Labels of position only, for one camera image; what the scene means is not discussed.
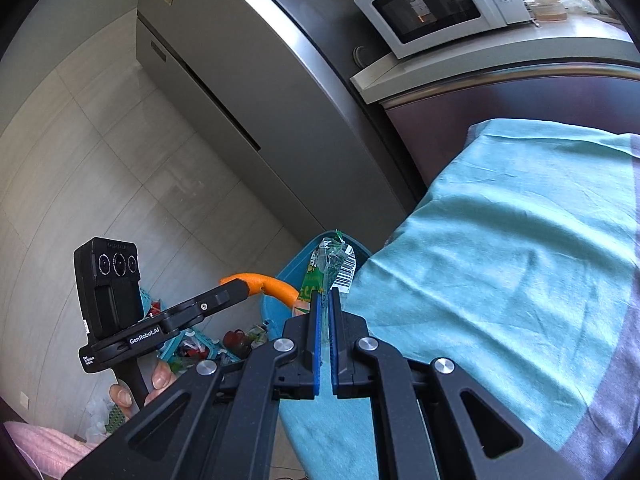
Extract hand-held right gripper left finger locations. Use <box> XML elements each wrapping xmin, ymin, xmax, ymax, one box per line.
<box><xmin>62</xmin><ymin>290</ymin><xmax>323</xmax><ymax>480</ymax></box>

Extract white plastic bag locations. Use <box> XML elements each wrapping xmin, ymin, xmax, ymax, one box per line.
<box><xmin>82</xmin><ymin>395</ymin><xmax>127</xmax><ymax>444</ymax></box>

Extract grey refrigerator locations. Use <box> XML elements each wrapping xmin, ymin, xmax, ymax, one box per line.
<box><xmin>135</xmin><ymin>0</ymin><xmax>427</xmax><ymax>242</ymax></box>

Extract dark brown base cabinets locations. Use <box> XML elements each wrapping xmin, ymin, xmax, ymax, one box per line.
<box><xmin>380</xmin><ymin>65</ymin><xmax>640</xmax><ymax>187</ymax></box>

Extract teal and grey tablecloth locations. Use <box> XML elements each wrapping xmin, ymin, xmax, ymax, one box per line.
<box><xmin>277</xmin><ymin>119</ymin><xmax>640</xmax><ymax>480</ymax></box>

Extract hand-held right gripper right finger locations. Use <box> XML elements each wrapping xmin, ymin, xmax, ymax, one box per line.
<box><xmin>327</xmin><ymin>290</ymin><xmax>586</xmax><ymax>480</ymax></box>

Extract beige kitchen countertop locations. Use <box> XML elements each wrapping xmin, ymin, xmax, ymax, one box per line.
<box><xmin>349</xmin><ymin>10</ymin><xmax>640</xmax><ymax>107</ymax></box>

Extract white microwave oven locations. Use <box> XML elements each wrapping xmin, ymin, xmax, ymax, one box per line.
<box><xmin>354</xmin><ymin>0</ymin><xmax>534</xmax><ymax>60</ymax></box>

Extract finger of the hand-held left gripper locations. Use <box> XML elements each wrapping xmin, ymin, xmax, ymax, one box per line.
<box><xmin>160</xmin><ymin>280</ymin><xmax>251</xmax><ymax>331</ymax></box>

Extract person's left hand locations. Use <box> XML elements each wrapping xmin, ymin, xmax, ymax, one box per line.
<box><xmin>109</xmin><ymin>360</ymin><xmax>178</xmax><ymax>423</ymax></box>

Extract green and clear plastic wrapper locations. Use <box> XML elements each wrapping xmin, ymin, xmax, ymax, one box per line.
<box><xmin>292</xmin><ymin>230</ymin><xmax>359</xmax><ymax>319</ymax></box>

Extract blue plastic bin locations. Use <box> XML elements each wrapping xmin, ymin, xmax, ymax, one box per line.
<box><xmin>259</xmin><ymin>230</ymin><xmax>374</xmax><ymax>342</ymax></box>

